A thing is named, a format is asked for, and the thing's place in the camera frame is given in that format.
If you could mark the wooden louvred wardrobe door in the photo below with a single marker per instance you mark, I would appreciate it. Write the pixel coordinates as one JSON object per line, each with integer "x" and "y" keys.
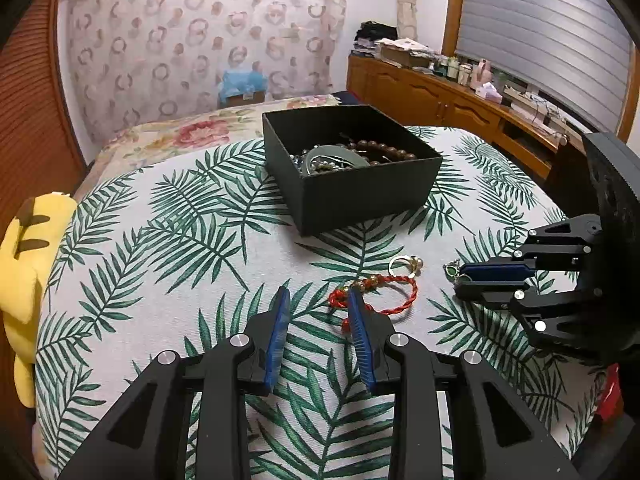
{"x": 35, "y": 110}

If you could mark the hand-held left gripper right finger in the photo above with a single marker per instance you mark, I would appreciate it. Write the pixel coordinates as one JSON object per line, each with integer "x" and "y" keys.
{"x": 362, "y": 340}

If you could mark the black cardboard box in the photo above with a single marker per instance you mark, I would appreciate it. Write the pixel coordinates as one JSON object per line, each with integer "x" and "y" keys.
{"x": 360, "y": 200}

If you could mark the long wooden cabinet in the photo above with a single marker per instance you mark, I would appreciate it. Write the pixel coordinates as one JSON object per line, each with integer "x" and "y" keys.
{"x": 425, "y": 95}

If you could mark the cardboard box with papers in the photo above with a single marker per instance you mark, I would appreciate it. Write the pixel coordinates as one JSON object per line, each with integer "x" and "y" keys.
{"x": 402, "y": 52}

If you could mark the yellow plush toy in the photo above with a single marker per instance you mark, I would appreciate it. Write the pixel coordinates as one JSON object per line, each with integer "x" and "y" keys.
{"x": 30, "y": 270}

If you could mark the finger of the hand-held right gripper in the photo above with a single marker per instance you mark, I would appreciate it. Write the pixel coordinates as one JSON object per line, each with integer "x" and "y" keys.
{"x": 490, "y": 295}
{"x": 500, "y": 271}

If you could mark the blue plastic bag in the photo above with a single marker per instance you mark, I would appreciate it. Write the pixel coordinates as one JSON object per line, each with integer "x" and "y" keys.
{"x": 242, "y": 82}

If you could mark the pink tissue box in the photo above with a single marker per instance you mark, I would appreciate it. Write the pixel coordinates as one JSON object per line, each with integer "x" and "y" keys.
{"x": 487, "y": 92}

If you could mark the small cardboard box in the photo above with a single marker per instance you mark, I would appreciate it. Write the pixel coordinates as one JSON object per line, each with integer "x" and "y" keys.
{"x": 245, "y": 99}

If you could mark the group of small bottles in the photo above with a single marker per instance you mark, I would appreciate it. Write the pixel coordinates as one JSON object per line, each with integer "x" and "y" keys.
{"x": 452, "y": 67}

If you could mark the green drop earring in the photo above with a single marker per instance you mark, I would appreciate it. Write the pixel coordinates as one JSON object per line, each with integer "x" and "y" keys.
{"x": 452, "y": 271}

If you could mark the navy blue blanket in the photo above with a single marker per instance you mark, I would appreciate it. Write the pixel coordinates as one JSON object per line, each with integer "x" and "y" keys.
{"x": 342, "y": 97}

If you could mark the cream tied curtain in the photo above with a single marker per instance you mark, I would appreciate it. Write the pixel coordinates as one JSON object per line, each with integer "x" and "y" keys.
{"x": 407, "y": 10}

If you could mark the grey window blind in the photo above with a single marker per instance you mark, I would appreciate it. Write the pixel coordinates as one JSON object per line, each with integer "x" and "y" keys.
{"x": 525, "y": 25}

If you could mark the gold hoop earring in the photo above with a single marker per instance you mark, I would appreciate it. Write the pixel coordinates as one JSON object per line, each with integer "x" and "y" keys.
{"x": 414, "y": 261}

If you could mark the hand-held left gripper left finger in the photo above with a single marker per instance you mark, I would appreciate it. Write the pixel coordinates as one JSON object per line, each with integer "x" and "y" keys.
{"x": 277, "y": 340}

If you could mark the pink bottle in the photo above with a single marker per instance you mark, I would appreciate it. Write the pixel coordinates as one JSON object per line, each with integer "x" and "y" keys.
{"x": 482, "y": 72}

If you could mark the leaf print tablecloth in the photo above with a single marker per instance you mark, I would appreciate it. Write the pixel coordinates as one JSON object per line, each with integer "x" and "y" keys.
{"x": 175, "y": 260}

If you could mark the pale green jade bangle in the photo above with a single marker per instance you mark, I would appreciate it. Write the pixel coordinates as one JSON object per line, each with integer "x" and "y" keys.
{"x": 330, "y": 149}

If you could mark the stack of dark clothes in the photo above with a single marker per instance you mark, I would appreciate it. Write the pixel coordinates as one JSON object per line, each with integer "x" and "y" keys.
{"x": 372, "y": 35}

